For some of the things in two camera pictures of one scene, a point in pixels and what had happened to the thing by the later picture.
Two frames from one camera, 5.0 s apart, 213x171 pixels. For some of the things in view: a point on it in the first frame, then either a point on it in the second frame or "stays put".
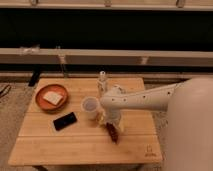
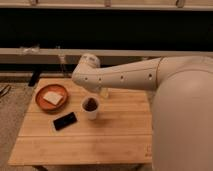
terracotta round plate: [48, 105] stays put
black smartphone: [65, 121] stays put
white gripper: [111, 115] -> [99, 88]
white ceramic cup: [89, 107] stays put
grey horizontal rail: [105, 57] stays put
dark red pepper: [113, 132] -> [90, 104]
